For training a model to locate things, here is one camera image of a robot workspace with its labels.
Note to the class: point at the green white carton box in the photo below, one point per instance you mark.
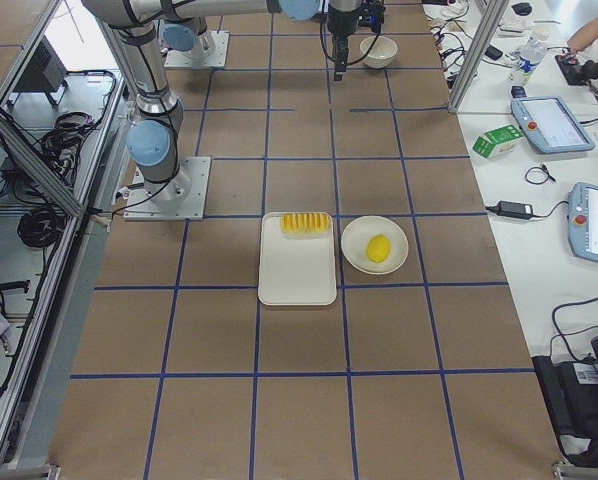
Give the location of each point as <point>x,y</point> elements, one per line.
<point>498,141</point>

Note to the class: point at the cream ceramic bowl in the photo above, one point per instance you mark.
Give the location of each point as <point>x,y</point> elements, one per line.
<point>378,52</point>

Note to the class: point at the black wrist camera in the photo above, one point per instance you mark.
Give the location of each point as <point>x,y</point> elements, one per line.
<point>372,15</point>

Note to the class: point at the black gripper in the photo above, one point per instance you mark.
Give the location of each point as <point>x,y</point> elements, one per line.
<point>341,21</point>

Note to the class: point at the aluminium frame post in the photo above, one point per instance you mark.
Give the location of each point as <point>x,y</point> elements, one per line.
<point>481,40</point>

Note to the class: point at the blue teach pendant upper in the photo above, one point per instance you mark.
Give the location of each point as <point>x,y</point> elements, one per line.
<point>549,125</point>

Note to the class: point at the yellow ridged bread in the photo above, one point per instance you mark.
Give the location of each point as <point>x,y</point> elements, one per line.
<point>305,223</point>

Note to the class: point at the yellow lemon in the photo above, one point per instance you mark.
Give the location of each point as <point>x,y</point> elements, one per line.
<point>378,248</point>

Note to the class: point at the blue teach pendant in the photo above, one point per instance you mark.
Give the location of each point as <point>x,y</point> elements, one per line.
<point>583,221</point>
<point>549,125</point>

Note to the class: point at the black power adapter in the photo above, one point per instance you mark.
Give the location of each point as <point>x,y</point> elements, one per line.
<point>514,210</point>

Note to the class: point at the cream round plate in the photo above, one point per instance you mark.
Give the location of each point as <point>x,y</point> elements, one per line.
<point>356,236</point>

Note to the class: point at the clear water bottle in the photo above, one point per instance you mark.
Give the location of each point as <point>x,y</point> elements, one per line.
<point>527,57</point>

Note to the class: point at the blue teach pendant lower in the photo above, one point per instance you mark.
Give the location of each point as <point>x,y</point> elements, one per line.
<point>583,221</point>

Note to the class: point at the white rectangular tray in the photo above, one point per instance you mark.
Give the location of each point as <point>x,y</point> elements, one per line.
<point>295,270</point>

